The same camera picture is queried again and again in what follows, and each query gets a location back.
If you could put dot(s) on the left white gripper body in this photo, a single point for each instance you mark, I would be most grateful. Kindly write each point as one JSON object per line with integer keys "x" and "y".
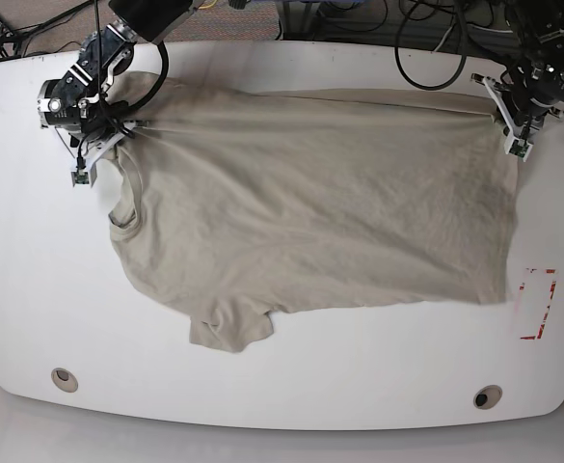
{"x": 524, "y": 109}

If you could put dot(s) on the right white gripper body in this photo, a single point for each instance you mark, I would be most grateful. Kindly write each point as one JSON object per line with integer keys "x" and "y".
{"x": 87, "y": 149}

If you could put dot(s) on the beige T-shirt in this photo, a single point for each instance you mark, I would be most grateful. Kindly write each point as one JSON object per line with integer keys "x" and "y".
{"x": 234, "y": 206}

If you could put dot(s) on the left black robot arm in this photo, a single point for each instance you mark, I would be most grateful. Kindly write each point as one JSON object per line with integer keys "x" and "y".
{"x": 539, "y": 28}

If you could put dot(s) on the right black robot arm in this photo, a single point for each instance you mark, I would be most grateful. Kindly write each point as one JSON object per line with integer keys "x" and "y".
{"x": 77, "y": 103}

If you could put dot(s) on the black tripod stand legs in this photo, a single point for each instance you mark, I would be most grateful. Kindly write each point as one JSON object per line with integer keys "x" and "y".
{"x": 14, "y": 42}

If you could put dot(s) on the red tape rectangle marking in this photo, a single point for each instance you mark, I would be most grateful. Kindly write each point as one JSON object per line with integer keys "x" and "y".
{"x": 536, "y": 292}

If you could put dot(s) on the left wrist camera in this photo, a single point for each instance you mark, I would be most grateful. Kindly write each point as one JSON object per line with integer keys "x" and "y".
{"x": 518, "y": 147}

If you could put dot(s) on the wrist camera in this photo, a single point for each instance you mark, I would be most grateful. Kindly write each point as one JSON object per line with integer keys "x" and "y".
{"x": 518, "y": 147}
{"x": 83, "y": 174}

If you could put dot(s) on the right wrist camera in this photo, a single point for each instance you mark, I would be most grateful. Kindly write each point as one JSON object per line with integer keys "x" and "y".
{"x": 83, "y": 174}

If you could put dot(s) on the left table cable grommet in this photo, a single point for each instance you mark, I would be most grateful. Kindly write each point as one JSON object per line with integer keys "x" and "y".
{"x": 64, "y": 380}

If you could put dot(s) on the table cable grommet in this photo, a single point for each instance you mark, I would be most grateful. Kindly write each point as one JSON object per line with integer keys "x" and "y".
{"x": 64, "y": 380}
{"x": 488, "y": 397}

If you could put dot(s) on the right table cable grommet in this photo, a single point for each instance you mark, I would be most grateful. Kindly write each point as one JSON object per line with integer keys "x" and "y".
{"x": 488, "y": 397}

